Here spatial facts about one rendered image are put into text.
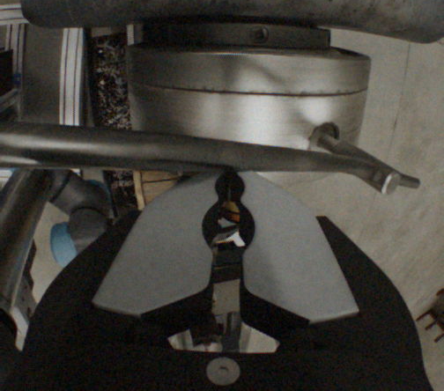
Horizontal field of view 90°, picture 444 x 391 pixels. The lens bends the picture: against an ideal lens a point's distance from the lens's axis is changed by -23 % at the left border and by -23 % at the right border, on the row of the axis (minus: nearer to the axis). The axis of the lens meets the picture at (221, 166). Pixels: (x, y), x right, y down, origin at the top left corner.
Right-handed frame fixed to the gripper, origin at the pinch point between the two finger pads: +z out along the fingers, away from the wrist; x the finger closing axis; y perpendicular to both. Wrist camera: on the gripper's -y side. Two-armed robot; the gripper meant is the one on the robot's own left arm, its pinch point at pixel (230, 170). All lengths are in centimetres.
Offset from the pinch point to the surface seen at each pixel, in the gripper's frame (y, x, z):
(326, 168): 1.4, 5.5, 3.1
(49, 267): 139, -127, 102
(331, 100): -0.2, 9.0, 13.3
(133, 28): -7, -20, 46
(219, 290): 58, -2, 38
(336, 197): 112, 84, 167
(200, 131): 3.0, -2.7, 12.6
